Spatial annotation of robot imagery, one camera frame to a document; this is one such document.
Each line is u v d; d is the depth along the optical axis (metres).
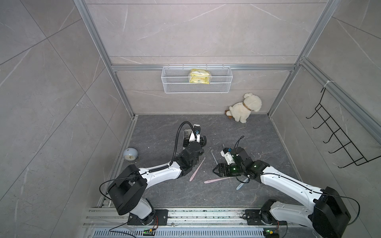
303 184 0.46
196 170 0.90
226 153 0.74
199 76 0.88
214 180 0.86
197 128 0.66
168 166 0.55
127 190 0.43
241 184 0.84
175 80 0.96
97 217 0.75
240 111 1.10
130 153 0.89
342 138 0.66
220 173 0.72
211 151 0.98
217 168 0.74
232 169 0.70
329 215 0.39
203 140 0.69
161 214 0.77
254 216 0.73
